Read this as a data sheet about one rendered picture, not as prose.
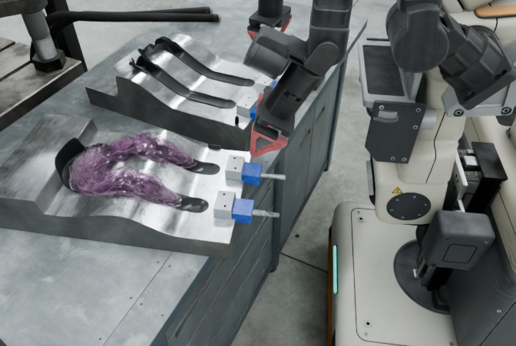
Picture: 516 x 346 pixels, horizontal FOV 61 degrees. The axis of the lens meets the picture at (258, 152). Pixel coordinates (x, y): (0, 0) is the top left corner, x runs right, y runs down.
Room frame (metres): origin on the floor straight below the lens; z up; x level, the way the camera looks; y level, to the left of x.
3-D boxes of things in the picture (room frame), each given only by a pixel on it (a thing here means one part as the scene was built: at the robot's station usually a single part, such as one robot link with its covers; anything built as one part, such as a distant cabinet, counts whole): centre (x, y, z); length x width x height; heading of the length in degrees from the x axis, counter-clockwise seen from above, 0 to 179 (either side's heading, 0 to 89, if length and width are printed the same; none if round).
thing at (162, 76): (1.00, 0.19, 0.92); 0.35 x 0.16 x 0.09; 64
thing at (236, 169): (0.67, 0.00, 0.86); 0.13 x 0.05 x 0.05; 81
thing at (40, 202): (0.66, 0.28, 0.86); 0.50 x 0.26 x 0.11; 81
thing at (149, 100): (1.02, 0.20, 0.87); 0.50 x 0.26 x 0.14; 64
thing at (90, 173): (0.66, 0.28, 0.90); 0.26 x 0.18 x 0.08; 81
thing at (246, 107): (0.84, -0.02, 0.89); 0.13 x 0.05 x 0.05; 63
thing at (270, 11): (0.96, -0.03, 1.12); 0.10 x 0.07 x 0.07; 154
